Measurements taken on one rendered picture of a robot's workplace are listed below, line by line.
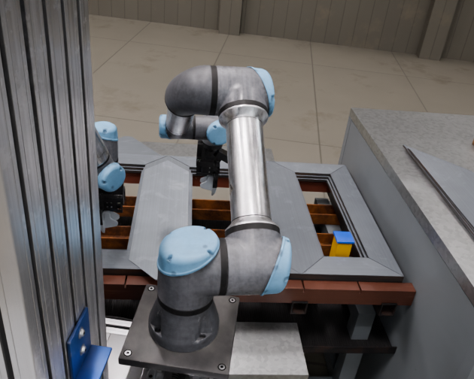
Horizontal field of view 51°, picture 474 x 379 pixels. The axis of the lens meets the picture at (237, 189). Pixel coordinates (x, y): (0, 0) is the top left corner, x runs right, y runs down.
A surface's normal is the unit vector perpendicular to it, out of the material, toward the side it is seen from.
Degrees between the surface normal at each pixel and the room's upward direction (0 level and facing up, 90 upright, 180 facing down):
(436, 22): 90
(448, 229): 0
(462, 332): 90
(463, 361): 90
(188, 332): 72
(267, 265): 50
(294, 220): 0
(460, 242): 0
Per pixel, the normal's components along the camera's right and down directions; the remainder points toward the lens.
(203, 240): -0.04, -0.84
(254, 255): 0.12, -0.46
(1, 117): 0.99, 0.14
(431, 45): -0.11, 0.50
